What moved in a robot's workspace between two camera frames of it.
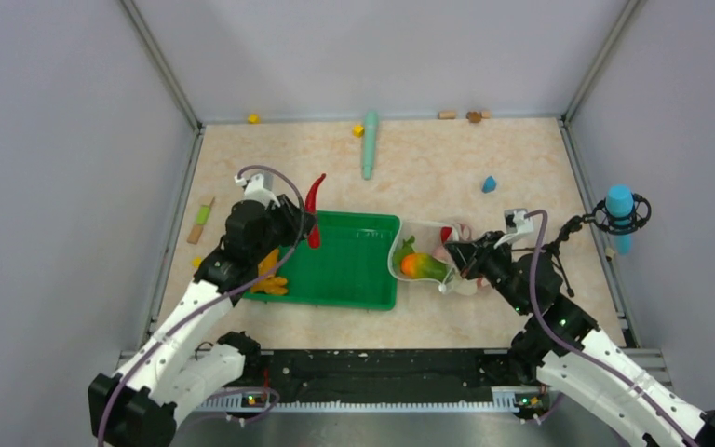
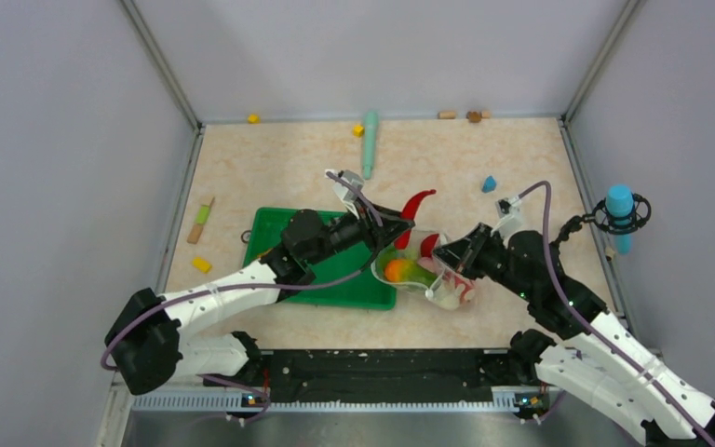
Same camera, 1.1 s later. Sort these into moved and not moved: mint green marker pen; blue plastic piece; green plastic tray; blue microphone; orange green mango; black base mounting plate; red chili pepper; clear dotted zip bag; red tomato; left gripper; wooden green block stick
Moved: red chili pepper; red tomato; orange green mango; left gripper; clear dotted zip bag
Not moved: mint green marker pen; blue microphone; green plastic tray; black base mounting plate; wooden green block stick; blue plastic piece
